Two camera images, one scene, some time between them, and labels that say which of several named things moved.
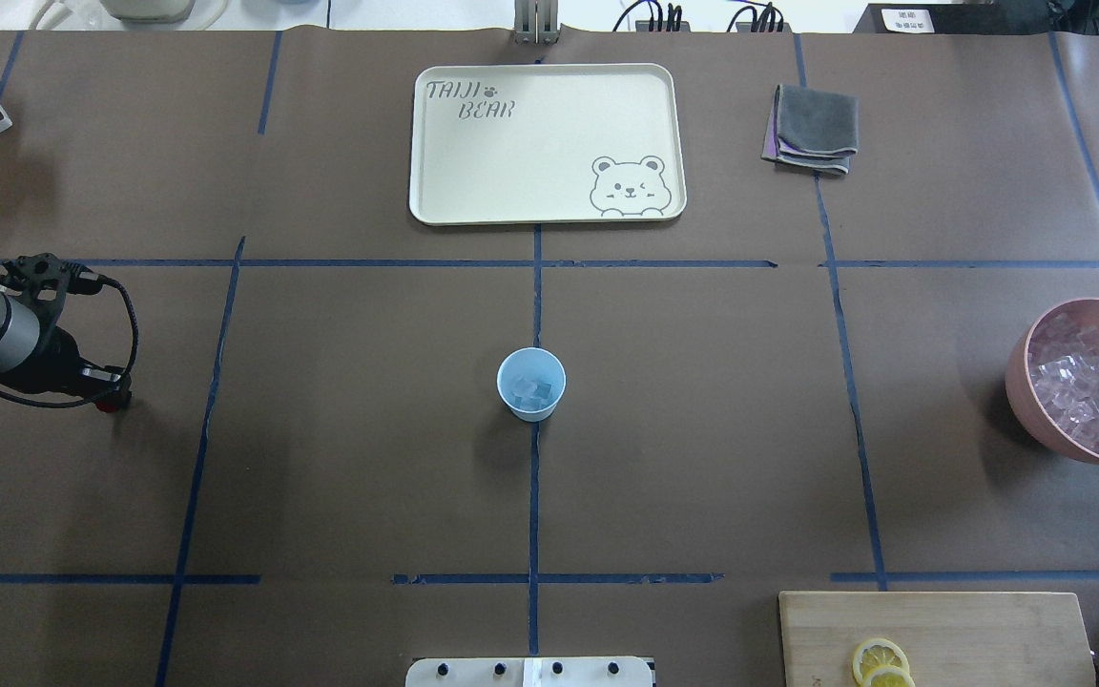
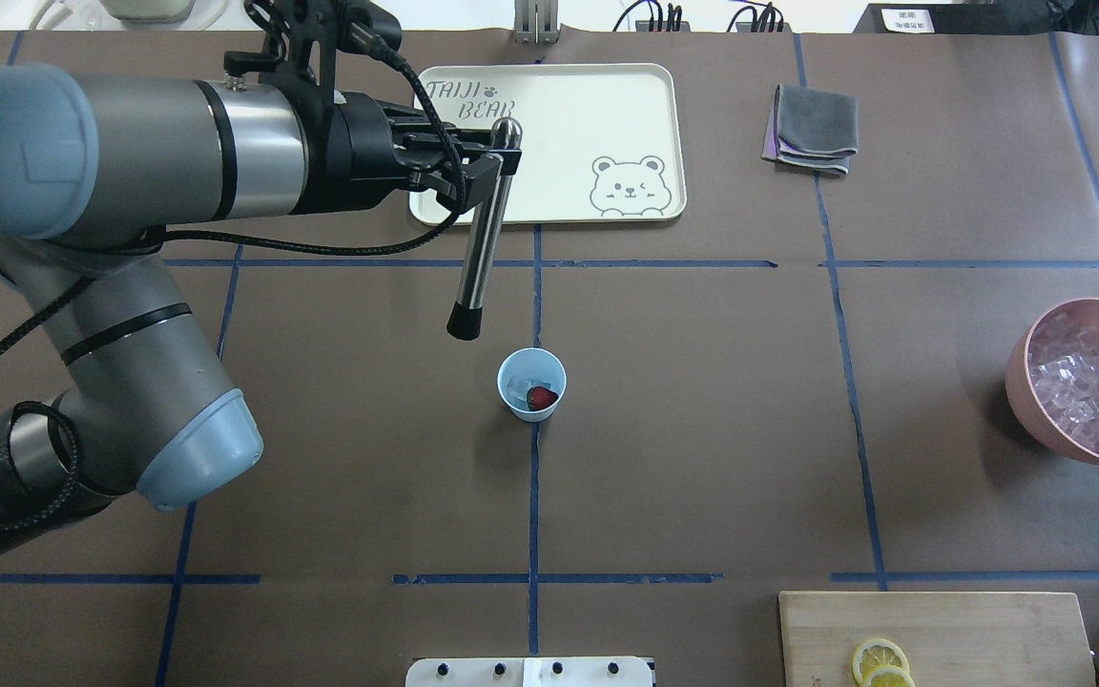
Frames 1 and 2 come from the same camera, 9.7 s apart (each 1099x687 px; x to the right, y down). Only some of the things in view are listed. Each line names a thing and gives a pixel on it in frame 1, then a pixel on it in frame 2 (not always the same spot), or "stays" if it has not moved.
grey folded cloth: (812, 129) stays
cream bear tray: (547, 143) stays
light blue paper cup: (530, 381) stays
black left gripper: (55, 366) → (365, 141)
